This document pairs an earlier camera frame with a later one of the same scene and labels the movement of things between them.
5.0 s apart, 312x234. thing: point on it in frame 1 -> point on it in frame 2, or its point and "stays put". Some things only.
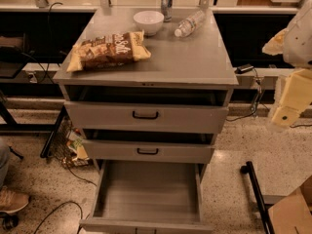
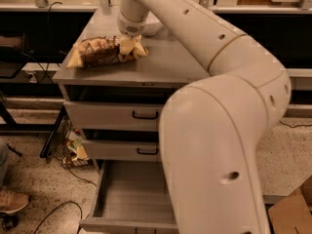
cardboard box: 292,214 stays put
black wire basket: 57,145 stays put
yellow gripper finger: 275,45 -> 131,28
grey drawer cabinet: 146,90 stays put
